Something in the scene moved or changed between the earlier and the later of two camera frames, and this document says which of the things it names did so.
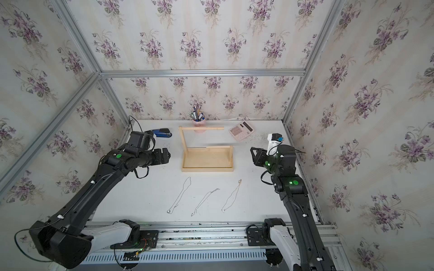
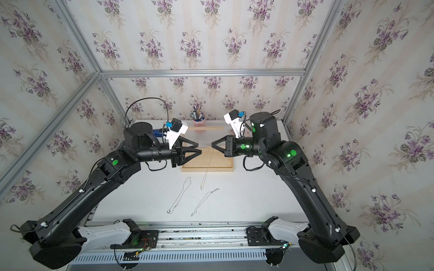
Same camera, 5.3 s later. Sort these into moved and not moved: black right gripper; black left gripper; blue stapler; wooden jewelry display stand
Moved: black right gripper; black left gripper
Not moved: wooden jewelry display stand; blue stapler
